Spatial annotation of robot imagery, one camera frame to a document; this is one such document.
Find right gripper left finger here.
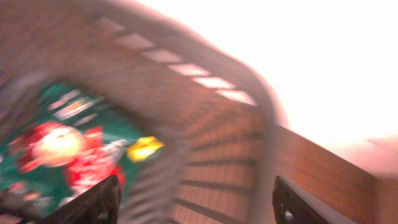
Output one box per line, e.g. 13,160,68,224
1,175,121,224

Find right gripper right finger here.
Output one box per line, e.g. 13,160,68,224
272,175,356,224

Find green Nescafe coffee bag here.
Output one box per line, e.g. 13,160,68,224
1,83,163,217

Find grey plastic basket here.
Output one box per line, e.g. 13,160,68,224
1,1,277,223

